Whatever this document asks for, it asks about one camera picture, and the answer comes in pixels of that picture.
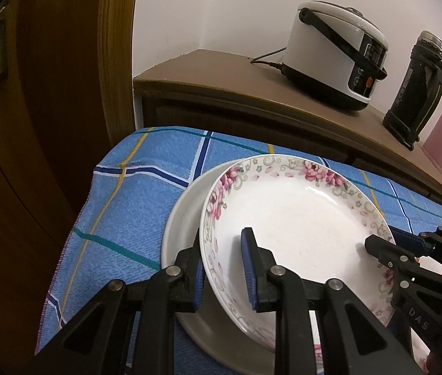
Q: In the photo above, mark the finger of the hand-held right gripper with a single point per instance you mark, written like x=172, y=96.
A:
x=381, y=248
x=408, y=239

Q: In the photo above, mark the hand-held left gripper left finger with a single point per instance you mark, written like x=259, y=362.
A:
x=199, y=285

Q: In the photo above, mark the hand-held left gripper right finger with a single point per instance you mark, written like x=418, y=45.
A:
x=247, y=269

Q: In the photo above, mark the plain beige plate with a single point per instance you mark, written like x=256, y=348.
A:
x=182, y=226

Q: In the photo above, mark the large white floral plate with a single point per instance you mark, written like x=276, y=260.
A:
x=303, y=211

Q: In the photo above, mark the white floral cup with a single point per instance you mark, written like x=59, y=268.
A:
x=420, y=353

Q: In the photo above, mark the blue checked cloth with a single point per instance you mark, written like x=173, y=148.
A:
x=127, y=211

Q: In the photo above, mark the black thermos flask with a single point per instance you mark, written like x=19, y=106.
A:
x=412, y=97

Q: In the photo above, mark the wooden cabinet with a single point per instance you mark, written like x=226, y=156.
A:
x=213, y=74

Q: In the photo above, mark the white rice cooker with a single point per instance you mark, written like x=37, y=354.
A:
x=322, y=47

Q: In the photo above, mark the wooden door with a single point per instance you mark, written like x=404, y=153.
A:
x=49, y=125

